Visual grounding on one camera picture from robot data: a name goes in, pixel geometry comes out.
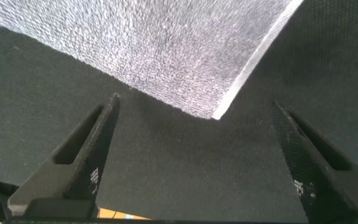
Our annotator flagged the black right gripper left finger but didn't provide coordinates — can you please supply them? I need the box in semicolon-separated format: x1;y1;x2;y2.
7;93;121;216

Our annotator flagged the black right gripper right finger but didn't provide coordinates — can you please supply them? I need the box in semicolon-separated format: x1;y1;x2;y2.
269;101;358;223

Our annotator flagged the grey towel with orange marks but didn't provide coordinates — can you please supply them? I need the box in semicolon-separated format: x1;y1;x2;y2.
0;0;306;121

